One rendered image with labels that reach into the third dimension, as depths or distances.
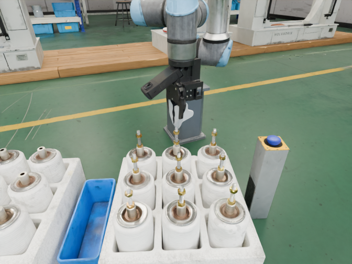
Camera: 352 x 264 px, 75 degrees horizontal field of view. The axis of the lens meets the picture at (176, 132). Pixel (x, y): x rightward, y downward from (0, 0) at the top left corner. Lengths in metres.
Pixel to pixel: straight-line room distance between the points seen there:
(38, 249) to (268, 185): 0.67
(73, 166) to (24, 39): 1.78
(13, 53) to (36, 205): 1.87
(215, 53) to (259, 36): 2.25
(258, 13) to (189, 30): 2.71
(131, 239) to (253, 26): 2.99
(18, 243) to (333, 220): 0.99
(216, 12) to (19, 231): 0.94
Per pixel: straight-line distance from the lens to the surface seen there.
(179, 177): 0.65
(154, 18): 0.72
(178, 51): 0.60
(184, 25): 0.59
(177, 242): 0.60
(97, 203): 0.98
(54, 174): 0.85
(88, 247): 0.87
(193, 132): 1.24
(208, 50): 1.05
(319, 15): 4.24
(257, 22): 3.30
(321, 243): 0.96
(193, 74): 0.65
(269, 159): 0.74
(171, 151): 0.76
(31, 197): 0.75
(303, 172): 1.21
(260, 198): 0.86
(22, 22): 2.50
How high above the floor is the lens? 0.71
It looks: 32 degrees down
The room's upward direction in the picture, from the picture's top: straight up
